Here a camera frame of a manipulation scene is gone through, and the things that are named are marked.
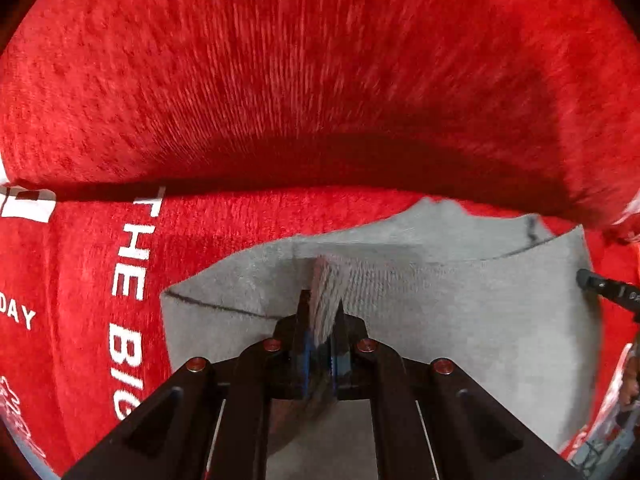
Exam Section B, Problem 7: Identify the red printed sofa cover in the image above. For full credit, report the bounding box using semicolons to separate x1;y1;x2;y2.
0;0;640;476

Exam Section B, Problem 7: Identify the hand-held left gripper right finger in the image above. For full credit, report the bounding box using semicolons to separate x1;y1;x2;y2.
330;305;586;480

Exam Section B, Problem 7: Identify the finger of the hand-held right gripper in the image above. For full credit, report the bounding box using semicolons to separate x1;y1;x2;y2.
576;268;640;322

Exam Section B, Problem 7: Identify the grey knit sweater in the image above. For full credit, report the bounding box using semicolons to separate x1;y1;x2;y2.
160;197;604;480

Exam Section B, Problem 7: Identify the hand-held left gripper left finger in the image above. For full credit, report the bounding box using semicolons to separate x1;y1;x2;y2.
60;290;314;480

